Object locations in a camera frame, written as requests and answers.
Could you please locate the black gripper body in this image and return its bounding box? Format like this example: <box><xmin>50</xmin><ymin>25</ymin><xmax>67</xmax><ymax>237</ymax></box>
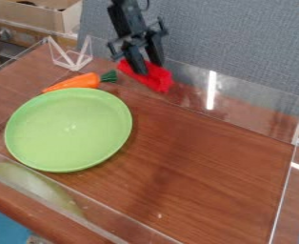
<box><xmin>106</xmin><ymin>0</ymin><xmax>169</xmax><ymax>59</ymax></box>

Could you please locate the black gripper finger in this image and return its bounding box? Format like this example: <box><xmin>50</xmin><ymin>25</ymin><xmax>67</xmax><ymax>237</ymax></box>
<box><xmin>146</xmin><ymin>31</ymin><xmax>165</xmax><ymax>66</ymax></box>
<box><xmin>123</xmin><ymin>45</ymin><xmax>148</xmax><ymax>75</ymax></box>

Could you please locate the red rectangular block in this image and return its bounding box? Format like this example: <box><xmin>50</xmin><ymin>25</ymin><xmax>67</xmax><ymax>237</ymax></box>
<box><xmin>117</xmin><ymin>59</ymin><xmax>174</xmax><ymax>92</ymax></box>

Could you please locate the green round plate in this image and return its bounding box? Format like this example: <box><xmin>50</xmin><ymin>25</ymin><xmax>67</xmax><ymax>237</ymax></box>
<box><xmin>5</xmin><ymin>89</ymin><xmax>133</xmax><ymax>173</ymax></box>

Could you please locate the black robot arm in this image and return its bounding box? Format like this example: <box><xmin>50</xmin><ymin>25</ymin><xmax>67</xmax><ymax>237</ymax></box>
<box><xmin>106</xmin><ymin>0</ymin><xmax>169</xmax><ymax>75</ymax></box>

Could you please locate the orange toy carrot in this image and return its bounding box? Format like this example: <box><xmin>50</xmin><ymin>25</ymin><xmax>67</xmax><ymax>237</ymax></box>
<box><xmin>41</xmin><ymin>71</ymin><xmax>117</xmax><ymax>93</ymax></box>

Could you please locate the cardboard box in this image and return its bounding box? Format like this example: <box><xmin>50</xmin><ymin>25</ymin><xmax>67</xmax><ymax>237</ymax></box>
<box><xmin>0</xmin><ymin>0</ymin><xmax>82</xmax><ymax>32</ymax></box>

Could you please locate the wooden shelf unit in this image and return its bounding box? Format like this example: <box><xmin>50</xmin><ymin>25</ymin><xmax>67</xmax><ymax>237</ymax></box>
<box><xmin>0</xmin><ymin>19</ymin><xmax>77</xmax><ymax>66</ymax></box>

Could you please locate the clear acrylic enclosure wall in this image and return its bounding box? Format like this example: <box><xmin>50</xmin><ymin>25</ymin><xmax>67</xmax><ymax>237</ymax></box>
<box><xmin>0</xmin><ymin>42</ymin><xmax>299</xmax><ymax>244</ymax></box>

